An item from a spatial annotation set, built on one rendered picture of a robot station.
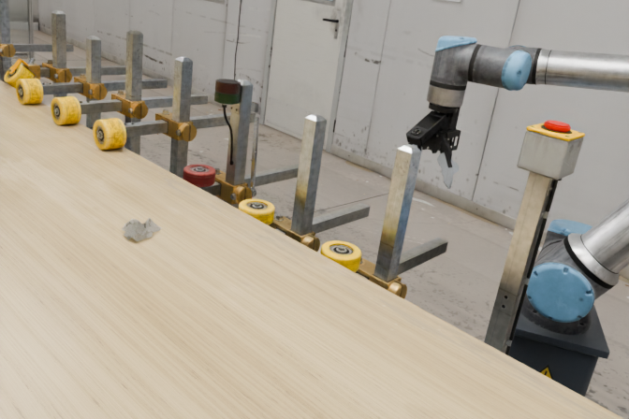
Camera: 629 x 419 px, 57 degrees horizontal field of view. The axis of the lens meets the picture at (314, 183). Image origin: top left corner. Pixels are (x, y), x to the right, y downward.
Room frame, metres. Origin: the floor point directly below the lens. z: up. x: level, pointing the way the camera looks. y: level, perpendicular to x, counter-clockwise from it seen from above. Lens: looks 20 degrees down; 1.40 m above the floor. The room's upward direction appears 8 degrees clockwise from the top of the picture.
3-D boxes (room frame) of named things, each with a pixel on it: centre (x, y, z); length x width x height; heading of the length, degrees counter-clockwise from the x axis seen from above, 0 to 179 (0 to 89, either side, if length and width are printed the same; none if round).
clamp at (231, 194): (1.43, 0.23, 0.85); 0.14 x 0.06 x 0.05; 49
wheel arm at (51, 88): (1.97, 0.77, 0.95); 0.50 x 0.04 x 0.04; 139
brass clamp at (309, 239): (1.27, 0.03, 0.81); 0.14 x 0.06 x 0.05; 49
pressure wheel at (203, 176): (1.38, 0.29, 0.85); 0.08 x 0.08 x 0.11
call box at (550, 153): (0.92, -0.37, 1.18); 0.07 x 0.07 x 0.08; 49
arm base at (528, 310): (1.44, -0.71, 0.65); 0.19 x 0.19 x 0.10
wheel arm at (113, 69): (2.18, 0.92, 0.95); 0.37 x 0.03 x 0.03; 139
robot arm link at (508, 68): (1.41, -0.40, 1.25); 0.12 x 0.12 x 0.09; 63
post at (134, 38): (1.74, 0.59, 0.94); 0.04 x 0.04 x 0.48; 49
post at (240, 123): (1.42, 0.21, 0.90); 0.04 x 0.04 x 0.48; 49
